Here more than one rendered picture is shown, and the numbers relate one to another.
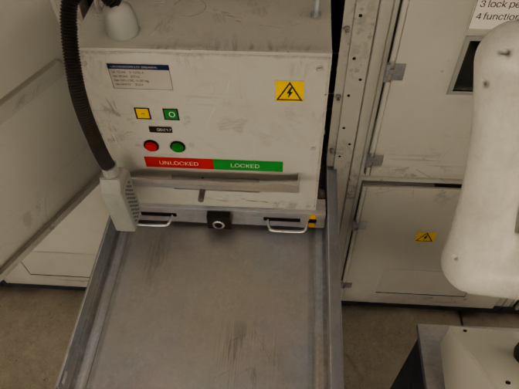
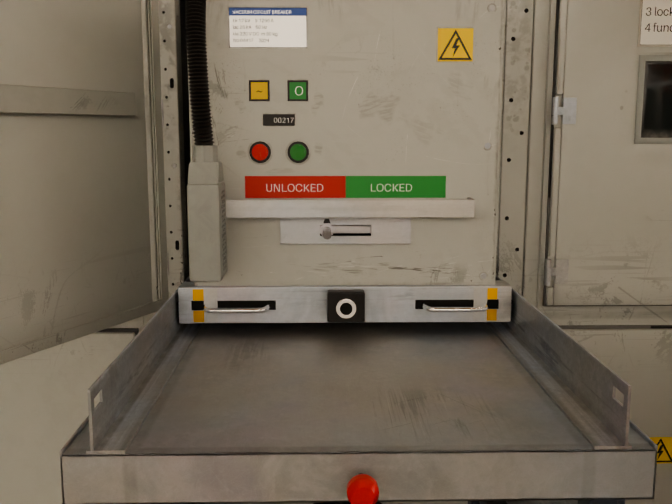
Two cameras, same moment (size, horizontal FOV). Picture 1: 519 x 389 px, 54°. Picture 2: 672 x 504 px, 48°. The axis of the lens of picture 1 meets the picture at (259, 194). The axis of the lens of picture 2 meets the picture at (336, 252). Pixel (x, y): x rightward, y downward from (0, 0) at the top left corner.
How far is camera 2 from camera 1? 91 cm
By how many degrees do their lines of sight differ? 42
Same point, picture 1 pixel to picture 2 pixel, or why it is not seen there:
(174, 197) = (277, 269)
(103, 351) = (160, 416)
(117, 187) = (213, 173)
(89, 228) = not seen: hidden behind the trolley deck
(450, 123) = (649, 193)
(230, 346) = (403, 405)
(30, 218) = (32, 307)
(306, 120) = (476, 93)
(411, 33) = (576, 53)
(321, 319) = (552, 380)
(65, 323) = not seen: outside the picture
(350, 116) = (513, 195)
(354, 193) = not seen: hidden behind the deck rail
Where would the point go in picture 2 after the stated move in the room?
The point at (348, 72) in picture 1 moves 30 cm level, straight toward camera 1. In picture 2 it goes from (506, 121) to (529, 119)
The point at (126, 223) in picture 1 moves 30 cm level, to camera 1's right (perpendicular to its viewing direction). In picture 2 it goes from (210, 258) to (411, 254)
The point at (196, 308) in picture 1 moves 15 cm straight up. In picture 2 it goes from (327, 382) to (327, 270)
